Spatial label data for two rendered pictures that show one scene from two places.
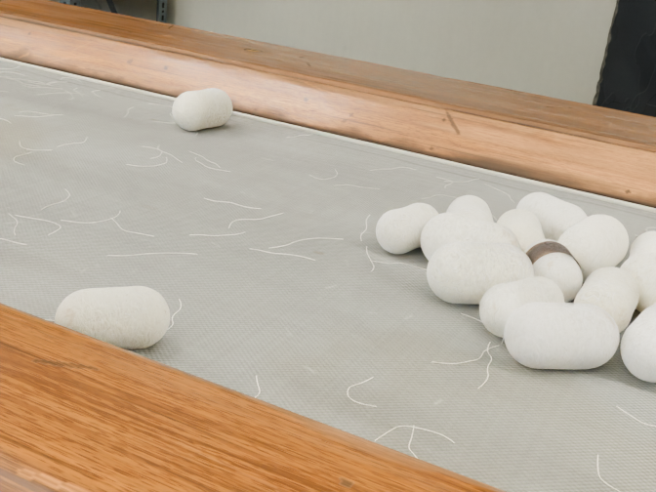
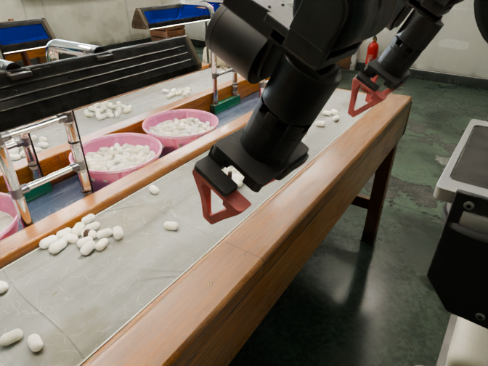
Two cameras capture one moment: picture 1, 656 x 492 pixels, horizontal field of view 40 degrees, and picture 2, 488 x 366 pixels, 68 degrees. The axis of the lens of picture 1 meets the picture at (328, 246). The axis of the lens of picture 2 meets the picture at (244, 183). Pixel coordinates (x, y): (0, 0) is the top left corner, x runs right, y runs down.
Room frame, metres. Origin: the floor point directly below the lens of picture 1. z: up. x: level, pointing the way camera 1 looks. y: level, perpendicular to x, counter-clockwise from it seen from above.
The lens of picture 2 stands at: (0.48, -0.94, 1.24)
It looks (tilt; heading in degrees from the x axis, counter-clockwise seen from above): 31 degrees down; 99
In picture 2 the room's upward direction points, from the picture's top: straight up
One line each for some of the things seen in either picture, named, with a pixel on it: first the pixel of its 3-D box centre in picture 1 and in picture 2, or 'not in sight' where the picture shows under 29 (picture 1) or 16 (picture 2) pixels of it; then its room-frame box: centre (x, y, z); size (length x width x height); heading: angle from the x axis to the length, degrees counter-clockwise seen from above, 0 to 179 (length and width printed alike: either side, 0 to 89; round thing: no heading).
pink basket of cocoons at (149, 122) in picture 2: not in sight; (181, 133); (0.06, 0.23, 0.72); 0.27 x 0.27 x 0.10
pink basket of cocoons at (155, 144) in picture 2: not in sight; (119, 164); (-0.06, -0.02, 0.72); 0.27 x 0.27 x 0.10
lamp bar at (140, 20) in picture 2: not in sight; (192, 11); (-0.02, 0.73, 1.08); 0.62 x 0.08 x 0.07; 65
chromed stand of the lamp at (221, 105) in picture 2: not in sight; (210, 56); (0.06, 0.70, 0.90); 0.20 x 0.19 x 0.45; 65
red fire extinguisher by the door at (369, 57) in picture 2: not in sight; (372, 54); (1.32, 4.23, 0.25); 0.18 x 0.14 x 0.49; 63
